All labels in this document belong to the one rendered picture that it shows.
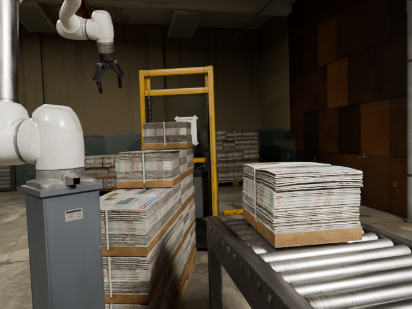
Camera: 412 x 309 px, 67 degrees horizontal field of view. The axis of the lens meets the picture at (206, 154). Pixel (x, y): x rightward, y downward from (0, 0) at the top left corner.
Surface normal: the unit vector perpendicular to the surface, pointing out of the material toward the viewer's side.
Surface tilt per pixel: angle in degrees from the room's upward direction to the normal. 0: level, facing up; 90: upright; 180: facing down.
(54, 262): 90
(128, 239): 90
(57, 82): 90
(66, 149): 90
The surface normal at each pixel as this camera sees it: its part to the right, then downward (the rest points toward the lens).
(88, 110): 0.22, 0.04
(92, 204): 0.71, 0.01
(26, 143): -0.09, 0.09
